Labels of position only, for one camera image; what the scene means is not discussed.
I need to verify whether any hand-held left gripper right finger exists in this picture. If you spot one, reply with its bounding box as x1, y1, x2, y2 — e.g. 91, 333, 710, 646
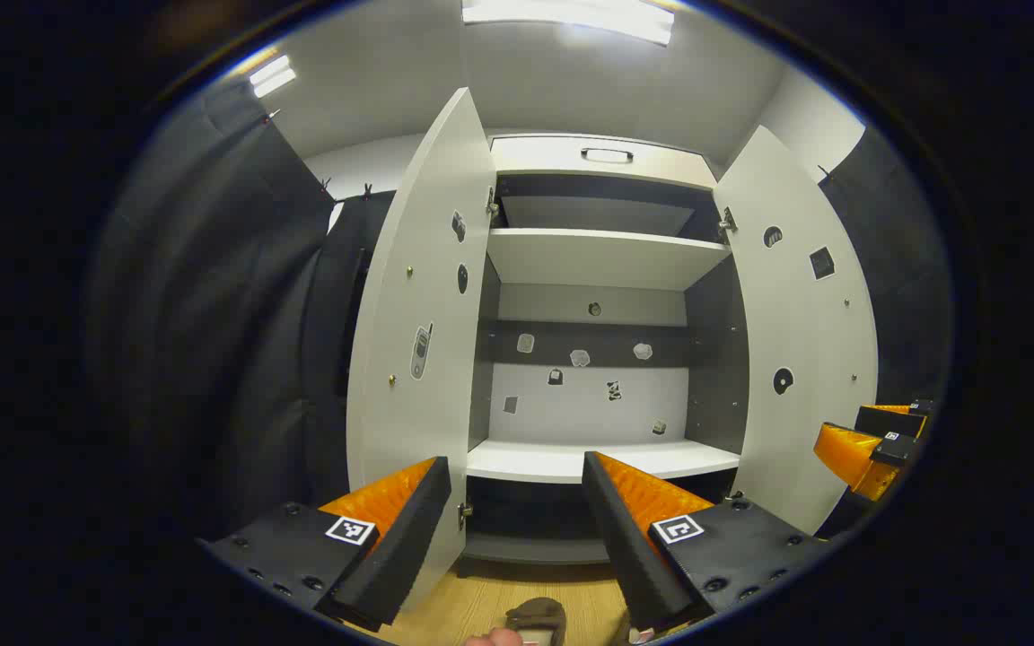
582, 450, 832, 633

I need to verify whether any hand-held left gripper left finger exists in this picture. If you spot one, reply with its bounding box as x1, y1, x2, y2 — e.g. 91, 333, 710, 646
197, 456, 452, 633

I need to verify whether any white shoe cabinet door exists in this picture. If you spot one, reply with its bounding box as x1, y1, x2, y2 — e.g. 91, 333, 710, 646
713, 126, 879, 537
346, 87, 497, 620

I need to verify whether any white shoe cabinet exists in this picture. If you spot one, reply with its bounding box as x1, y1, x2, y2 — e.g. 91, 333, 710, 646
346, 87, 879, 620

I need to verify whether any black backdrop cloth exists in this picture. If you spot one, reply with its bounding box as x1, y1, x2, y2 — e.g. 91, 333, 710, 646
86, 76, 397, 539
818, 126, 953, 539

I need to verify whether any ceiling light panel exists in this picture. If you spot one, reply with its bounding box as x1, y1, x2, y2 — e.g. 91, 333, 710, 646
250, 56, 297, 98
461, 0, 675, 48

